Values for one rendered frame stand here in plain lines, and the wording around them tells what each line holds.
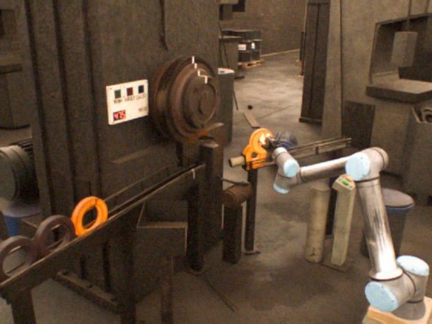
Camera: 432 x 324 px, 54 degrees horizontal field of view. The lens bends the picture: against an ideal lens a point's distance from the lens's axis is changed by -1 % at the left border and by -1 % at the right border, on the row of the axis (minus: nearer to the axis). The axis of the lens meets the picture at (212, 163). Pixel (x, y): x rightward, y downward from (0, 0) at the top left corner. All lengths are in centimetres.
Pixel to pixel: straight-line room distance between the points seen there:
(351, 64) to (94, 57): 321
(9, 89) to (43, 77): 385
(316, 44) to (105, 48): 465
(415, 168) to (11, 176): 316
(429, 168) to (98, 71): 288
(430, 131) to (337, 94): 130
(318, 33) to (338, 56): 161
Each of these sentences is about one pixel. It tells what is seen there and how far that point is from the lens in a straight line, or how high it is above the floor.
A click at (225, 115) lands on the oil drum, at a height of 38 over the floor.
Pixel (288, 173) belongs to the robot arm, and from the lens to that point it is 235.
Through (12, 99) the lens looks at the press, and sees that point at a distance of 628.
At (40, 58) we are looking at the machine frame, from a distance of 240.
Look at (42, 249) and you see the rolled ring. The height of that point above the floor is 67.
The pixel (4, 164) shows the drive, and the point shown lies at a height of 59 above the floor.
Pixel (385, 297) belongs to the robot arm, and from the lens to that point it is 213.
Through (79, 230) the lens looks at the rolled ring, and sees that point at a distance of 194.
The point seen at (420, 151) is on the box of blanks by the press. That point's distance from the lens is 394.
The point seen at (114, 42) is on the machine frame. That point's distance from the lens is 208.
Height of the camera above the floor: 158
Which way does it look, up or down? 20 degrees down
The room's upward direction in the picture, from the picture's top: 1 degrees clockwise
